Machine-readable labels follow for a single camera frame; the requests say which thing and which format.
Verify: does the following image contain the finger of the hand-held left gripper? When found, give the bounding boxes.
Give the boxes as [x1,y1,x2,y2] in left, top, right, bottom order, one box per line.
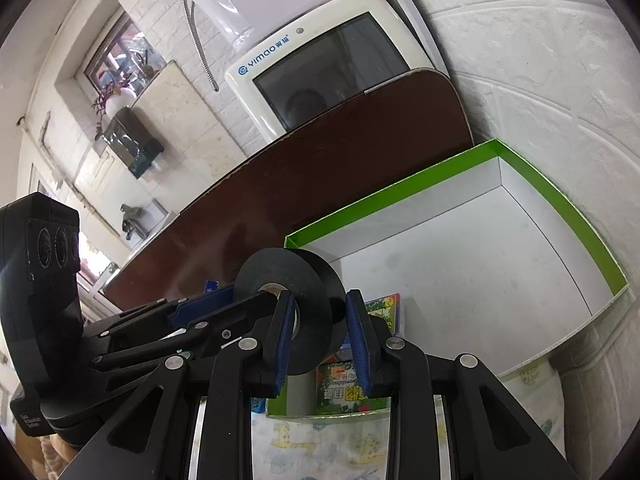
[85,285,236,348]
[92,294,281,373]

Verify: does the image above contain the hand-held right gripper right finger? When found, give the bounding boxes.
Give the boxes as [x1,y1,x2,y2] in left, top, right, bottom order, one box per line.
[345,290,581,480]

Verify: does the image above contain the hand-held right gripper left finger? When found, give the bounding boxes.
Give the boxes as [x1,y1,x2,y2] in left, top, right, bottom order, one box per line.
[60,292,297,480]

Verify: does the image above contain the black tape roll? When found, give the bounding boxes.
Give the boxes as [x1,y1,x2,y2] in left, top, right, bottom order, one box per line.
[235,247,348,376]

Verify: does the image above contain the green cardboard box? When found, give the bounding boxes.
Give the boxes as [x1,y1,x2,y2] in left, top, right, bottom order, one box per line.
[265,139,630,418]

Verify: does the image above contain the green printed flat box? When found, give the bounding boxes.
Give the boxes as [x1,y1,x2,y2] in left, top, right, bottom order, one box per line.
[315,292,403,417]

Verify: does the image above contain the printed blanket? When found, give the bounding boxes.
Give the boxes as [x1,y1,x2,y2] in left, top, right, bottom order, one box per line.
[250,360,566,480]

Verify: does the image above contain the grey faucet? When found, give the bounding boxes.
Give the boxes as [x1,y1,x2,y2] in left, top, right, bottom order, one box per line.
[120,202,151,238]

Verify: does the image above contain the dark brown wooden board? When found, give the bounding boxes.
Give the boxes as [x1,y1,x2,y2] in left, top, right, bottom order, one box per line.
[102,67,476,311]

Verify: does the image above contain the plant in white pot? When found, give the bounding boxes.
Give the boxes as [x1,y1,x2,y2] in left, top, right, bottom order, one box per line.
[92,72,138,141]

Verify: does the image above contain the white appliance with dark screen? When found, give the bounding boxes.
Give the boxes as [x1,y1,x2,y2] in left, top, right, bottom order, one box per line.
[225,0,436,143]

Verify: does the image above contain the window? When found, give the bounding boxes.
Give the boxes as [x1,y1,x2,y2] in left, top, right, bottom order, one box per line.
[82,10,166,98]

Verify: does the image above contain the white grey flat panel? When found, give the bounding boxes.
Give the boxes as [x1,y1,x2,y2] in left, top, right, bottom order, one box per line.
[367,0,451,78]

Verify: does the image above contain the dark green wall dispenser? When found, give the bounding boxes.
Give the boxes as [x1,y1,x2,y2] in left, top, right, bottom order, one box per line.
[102,107,165,179]

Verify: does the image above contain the metal shower hose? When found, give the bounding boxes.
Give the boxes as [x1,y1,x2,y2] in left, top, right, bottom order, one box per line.
[181,0,221,93]

